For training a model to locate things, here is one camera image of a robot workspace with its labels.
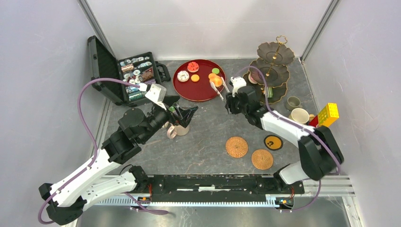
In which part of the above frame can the orange fruit tart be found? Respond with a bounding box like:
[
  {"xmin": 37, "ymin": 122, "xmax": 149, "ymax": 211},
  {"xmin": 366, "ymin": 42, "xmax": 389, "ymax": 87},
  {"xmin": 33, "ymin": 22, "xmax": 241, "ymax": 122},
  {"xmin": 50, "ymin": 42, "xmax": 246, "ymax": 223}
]
[{"xmin": 209, "ymin": 76, "xmax": 223, "ymax": 87}]

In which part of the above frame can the red yellow block toy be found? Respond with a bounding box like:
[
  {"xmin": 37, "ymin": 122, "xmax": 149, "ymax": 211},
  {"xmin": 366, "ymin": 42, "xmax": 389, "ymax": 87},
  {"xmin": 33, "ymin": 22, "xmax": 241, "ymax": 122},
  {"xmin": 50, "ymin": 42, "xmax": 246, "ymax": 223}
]
[{"xmin": 308, "ymin": 103, "xmax": 339, "ymax": 127}]

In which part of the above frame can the white sprinkled donut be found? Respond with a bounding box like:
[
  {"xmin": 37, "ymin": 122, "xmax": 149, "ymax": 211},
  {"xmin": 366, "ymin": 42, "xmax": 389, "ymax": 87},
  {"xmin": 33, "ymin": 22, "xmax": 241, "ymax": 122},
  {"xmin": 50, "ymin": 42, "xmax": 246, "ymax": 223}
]
[{"xmin": 177, "ymin": 70, "xmax": 190, "ymax": 82}]

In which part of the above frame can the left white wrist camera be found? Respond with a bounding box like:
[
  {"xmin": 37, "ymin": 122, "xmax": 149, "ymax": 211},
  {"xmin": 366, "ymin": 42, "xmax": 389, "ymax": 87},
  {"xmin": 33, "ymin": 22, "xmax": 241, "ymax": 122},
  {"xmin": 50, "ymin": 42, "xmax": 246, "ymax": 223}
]
[{"xmin": 145, "ymin": 84, "xmax": 167, "ymax": 111}]

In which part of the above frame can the green macaron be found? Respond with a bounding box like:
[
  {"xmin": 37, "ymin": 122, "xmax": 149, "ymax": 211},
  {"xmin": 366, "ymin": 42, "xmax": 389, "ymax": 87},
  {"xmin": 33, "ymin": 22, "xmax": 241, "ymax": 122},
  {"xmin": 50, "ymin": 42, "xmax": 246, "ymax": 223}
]
[{"xmin": 212, "ymin": 68, "xmax": 220, "ymax": 74}]

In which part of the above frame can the orange macaron centre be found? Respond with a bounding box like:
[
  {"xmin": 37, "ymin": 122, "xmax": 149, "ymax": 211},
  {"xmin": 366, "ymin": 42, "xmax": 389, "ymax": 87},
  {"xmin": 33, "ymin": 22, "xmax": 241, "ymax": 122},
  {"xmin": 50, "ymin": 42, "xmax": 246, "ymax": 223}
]
[{"xmin": 191, "ymin": 74, "xmax": 200, "ymax": 82}]

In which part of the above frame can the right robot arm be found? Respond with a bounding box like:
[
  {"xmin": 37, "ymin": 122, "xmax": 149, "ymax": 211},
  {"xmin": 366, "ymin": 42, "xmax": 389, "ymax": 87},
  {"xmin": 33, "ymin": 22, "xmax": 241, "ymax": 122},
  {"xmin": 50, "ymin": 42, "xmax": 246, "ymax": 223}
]
[{"xmin": 226, "ymin": 86, "xmax": 344, "ymax": 193}]

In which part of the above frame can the pink beige mug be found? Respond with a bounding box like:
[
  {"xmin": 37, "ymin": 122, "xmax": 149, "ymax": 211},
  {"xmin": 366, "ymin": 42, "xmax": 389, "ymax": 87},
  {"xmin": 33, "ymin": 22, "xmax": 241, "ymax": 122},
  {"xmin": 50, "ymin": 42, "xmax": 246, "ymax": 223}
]
[{"xmin": 162, "ymin": 122, "xmax": 190, "ymax": 139}]

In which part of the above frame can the woven coaster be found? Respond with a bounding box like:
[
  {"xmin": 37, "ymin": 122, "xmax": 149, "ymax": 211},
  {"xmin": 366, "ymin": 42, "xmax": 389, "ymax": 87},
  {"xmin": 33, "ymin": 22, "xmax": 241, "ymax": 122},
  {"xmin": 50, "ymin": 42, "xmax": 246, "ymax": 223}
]
[
  {"xmin": 225, "ymin": 136, "xmax": 248, "ymax": 158},
  {"xmin": 251, "ymin": 149, "xmax": 274, "ymax": 170}
]

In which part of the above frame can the three-tier gold dessert stand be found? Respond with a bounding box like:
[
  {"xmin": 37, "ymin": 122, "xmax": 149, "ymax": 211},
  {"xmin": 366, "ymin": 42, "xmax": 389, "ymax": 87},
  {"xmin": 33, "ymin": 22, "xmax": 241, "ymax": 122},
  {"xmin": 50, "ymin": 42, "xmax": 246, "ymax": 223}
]
[{"xmin": 243, "ymin": 35, "xmax": 295, "ymax": 105}]

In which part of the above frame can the black yellow round coaster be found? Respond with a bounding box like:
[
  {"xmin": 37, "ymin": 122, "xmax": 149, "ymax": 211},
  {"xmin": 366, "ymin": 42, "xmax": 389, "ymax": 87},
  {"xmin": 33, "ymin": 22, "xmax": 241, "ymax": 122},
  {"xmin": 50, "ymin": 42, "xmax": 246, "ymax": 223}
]
[{"xmin": 264, "ymin": 135, "xmax": 283, "ymax": 151}]

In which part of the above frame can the small grey-green cup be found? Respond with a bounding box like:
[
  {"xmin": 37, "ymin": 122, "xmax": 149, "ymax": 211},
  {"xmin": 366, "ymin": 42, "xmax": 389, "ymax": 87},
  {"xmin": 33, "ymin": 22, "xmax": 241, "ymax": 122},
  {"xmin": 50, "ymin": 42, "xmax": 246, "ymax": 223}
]
[{"xmin": 284, "ymin": 96, "xmax": 302, "ymax": 111}]

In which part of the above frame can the woven coaster left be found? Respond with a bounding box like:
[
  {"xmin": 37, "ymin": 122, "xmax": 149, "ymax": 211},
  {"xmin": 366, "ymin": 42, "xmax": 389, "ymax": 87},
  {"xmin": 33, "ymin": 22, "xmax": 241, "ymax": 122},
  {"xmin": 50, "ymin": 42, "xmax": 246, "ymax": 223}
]
[{"xmin": 225, "ymin": 136, "xmax": 248, "ymax": 158}]

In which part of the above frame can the orange macaron right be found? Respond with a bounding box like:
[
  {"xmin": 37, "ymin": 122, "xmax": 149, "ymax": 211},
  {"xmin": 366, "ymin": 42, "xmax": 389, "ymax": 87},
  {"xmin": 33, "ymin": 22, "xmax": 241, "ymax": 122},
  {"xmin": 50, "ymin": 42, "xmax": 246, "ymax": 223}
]
[{"xmin": 208, "ymin": 73, "xmax": 217, "ymax": 79}]

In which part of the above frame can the black open case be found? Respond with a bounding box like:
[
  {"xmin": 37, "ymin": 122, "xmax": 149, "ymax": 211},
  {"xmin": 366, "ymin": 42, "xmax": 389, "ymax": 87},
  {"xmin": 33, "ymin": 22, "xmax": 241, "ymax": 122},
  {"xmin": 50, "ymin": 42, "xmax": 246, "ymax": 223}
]
[{"xmin": 87, "ymin": 36, "xmax": 171, "ymax": 107}]

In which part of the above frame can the yellow cream mug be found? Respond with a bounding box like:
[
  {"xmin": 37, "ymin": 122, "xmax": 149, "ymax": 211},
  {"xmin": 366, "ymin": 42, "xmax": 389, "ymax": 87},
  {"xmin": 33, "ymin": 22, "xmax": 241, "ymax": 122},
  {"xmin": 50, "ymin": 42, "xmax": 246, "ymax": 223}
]
[{"xmin": 289, "ymin": 108, "xmax": 315, "ymax": 124}]

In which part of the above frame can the woven coaster right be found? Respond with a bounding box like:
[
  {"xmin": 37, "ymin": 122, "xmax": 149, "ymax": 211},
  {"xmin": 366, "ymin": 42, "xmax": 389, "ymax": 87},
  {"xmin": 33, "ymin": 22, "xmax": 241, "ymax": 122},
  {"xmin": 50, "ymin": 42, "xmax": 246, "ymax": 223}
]
[{"xmin": 251, "ymin": 149, "xmax": 274, "ymax": 170}]

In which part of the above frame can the red round tray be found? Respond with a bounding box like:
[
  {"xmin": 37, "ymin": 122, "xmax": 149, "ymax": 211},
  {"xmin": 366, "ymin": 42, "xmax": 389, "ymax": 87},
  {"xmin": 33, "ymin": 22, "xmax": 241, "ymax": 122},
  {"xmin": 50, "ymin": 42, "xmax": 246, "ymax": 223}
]
[{"xmin": 172, "ymin": 59, "xmax": 227, "ymax": 102}]

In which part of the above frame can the orange macaron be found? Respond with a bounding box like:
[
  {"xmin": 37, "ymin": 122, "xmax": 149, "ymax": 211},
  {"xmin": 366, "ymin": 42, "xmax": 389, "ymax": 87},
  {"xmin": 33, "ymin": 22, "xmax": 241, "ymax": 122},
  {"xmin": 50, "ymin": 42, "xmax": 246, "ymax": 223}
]
[
  {"xmin": 191, "ymin": 74, "xmax": 200, "ymax": 82},
  {"xmin": 208, "ymin": 73, "xmax": 217, "ymax": 79}
]

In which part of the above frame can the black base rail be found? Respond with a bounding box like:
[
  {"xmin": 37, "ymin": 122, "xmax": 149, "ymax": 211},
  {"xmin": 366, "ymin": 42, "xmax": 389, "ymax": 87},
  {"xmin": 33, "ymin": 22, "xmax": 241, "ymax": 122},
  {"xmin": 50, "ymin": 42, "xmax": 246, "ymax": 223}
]
[{"xmin": 128, "ymin": 166, "xmax": 305, "ymax": 206}]

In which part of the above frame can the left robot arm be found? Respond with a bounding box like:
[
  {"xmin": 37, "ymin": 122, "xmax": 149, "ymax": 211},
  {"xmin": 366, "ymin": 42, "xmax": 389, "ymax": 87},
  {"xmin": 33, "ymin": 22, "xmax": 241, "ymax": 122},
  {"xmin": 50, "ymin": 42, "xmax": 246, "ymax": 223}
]
[{"xmin": 39, "ymin": 103, "xmax": 198, "ymax": 226}]

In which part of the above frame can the layered green cake slice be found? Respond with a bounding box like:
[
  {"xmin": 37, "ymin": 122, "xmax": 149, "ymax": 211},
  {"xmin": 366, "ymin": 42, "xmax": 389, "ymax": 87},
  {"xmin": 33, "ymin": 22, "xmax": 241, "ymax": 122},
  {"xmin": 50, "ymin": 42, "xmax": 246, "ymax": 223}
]
[{"xmin": 265, "ymin": 87, "xmax": 273, "ymax": 98}]

